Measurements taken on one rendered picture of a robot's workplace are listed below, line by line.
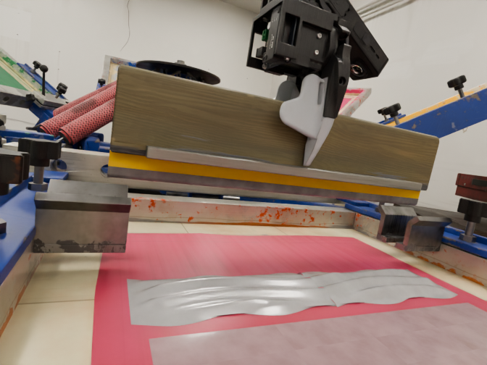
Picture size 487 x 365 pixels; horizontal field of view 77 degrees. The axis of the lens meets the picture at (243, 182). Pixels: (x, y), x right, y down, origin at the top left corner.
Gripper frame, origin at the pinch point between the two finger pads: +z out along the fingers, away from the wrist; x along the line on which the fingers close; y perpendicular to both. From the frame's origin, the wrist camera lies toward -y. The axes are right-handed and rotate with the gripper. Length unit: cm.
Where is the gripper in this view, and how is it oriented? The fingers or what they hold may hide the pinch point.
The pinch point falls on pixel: (302, 153)
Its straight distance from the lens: 36.4
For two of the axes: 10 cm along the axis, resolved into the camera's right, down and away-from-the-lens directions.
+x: 3.9, 1.7, -9.1
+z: -1.5, 9.8, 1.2
